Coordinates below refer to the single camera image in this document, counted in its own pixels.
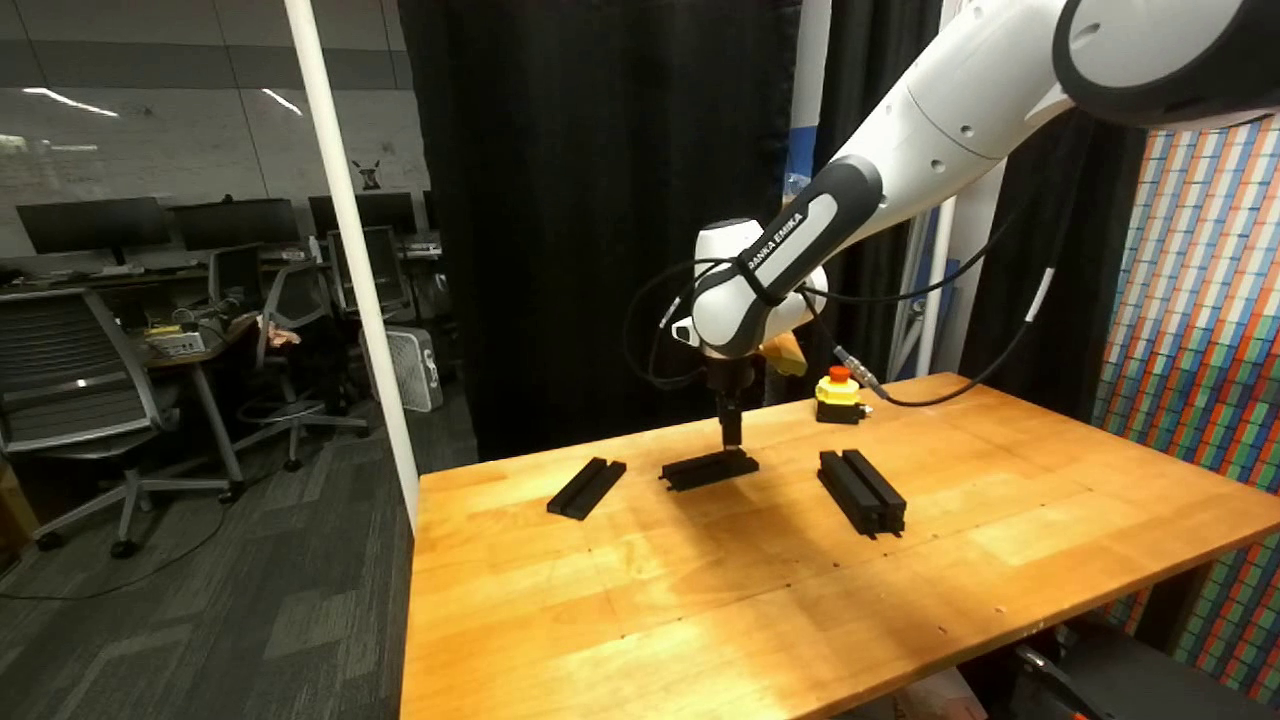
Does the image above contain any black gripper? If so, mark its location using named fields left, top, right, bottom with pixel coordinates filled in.
left=699, top=349, right=766, bottom=455

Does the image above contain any black grooved plastic block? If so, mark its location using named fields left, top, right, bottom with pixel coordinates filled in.
left=820, top=465, right=910, bottom=531
left=545, top=450, right=630, bottom=523
left=820, top=473, right=910, bottom=539
left=660, top=444, right=762, bottom=497
left=817, top=444, right=910, bottom=523

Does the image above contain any wide black curtain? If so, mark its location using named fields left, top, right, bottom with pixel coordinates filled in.
left=396, top=0, right=804, bottom=465

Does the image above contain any white computer tower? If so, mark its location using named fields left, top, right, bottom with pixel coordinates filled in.
left=383, top=323, right=446, bottom=416

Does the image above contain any black computer monitor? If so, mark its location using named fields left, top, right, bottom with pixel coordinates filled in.
left=308, top=187, right=419, bottom=240
left=166, top=194, right=308, bottom=251
left=12, top=194, right=171, bottom=259

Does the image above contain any black curtain beside patterned panel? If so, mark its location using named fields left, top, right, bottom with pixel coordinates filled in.
left=960, top=111, right=1150, bottom=423

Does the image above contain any narrow black curtain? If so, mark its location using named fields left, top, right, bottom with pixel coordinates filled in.
left=812, top=0, right=943, bottom=385

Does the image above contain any dark office chair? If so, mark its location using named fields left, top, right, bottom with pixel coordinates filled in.
left=230, top=257, right=376, bottom=473

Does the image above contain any black padded chair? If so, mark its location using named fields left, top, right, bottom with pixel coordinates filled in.
left=1002, top=619, right=1280, bottom=720

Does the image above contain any grey mesh office chair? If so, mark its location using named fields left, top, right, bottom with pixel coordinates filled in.
left=0, top=279, right=245, bottom=559

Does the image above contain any amber wrist camera box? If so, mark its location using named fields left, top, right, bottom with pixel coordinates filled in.
left=756, top=328, right=812, bottom=385

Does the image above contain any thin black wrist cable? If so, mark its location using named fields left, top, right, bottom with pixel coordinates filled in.
left=614, top=257, right=733, bottom=391

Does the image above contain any blue wall sign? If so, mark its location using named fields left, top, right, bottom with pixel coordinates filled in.
left=775, top=122, right=820, bottom=194

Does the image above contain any thick black cable with connector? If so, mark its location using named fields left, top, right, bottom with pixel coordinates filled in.
left=851, top=114, right=1076, bottom=410

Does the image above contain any white vertical frame post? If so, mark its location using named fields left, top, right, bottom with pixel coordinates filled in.
left=276, top=0, right=423, bottom=531

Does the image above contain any multicoloured patterned wall panel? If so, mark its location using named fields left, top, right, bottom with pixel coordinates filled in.
left=1092, top=111, right=1280, bottom=713

